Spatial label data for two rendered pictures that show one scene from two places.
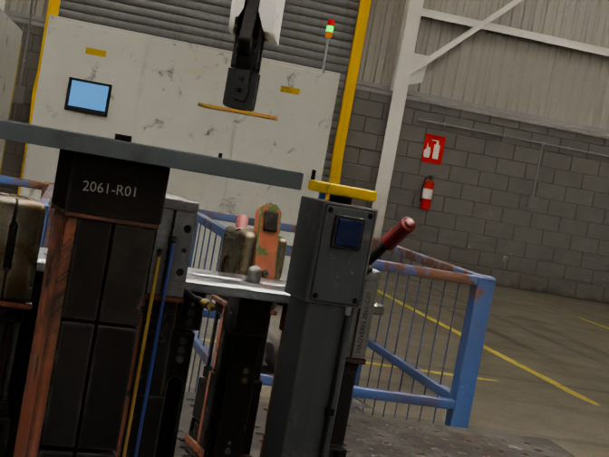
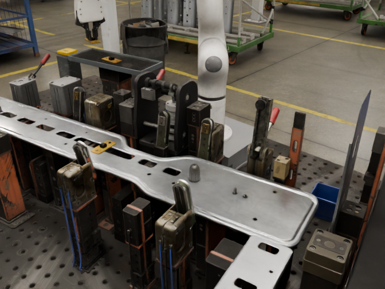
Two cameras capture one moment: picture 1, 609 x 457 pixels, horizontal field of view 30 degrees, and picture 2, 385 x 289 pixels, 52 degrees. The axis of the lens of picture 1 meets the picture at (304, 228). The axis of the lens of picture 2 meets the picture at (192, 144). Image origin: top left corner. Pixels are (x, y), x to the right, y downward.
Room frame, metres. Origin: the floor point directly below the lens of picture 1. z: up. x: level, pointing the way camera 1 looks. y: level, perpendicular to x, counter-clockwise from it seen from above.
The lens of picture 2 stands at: (1.80, 1.60, 1.62)
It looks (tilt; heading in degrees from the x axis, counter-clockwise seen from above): 29 degrees down; 234
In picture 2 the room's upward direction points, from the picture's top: straight up
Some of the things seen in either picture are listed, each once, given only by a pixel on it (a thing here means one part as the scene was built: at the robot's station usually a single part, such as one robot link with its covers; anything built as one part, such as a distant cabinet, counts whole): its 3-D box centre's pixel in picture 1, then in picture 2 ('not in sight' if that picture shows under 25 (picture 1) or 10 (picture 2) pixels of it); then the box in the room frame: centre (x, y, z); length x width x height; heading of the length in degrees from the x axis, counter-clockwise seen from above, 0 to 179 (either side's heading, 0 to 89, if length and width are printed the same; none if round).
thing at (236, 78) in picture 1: (241, 75); (97, 30); (1.18, 0.09, 1.25); 0.03 x 0.03 x 0.07; 89
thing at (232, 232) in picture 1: (234, 343); not in sight; (1.79, 0.08, 0.88); 0.15 x 0.11 x 0.36; 23
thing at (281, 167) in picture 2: not in sight; (275, 212); (1.07, 1.00, 0.88); 0.04 x 0.04 x 0.36; 23
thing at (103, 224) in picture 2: not in sight; (111, 185); (1.38, 0.54, 0.84); 0.13 x 0.05 x 0.29; 23
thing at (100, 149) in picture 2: not in sight; (103, 145); (1.39, 0.55, 1.01); 0.08 x 0.04 x 0.01; 23
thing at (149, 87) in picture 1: (179, 139); not in sight; (9.47, 1.15, 1.22); 2.40 x 0.54 x 2.45; 104
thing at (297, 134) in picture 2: not in sight; (289, 191); (1.03, 1.01, 0.95); 0.03 x 0.01 x 0.50; 113
